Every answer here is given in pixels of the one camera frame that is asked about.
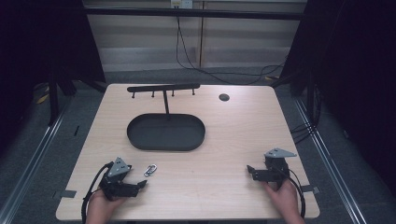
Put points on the white wall power outlet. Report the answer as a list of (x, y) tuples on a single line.
[(181, 3)]

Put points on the black round table grommet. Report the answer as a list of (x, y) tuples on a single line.
[(224, 97)]

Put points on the black curtain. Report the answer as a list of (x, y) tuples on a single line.
[(40, 46), (355, 77)]

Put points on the person's right hand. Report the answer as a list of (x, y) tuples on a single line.
[(285, 200)]

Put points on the silver floor rail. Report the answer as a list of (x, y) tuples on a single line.
[(29, 169), (330, 161)]

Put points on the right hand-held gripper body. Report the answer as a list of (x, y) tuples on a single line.
[(274, 168)]

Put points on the person's left hand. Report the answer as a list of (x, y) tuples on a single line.
[(101, 207)]

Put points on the black key rack with tray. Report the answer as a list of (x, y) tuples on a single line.
[(166, 132)]

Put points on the grey tape strip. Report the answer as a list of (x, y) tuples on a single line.
[(310, 189), (65, 194)]

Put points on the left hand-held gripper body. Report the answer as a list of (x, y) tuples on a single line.
[(117, 183)]

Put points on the black horizontal metal bar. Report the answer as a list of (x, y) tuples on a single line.
[(193, 13)]

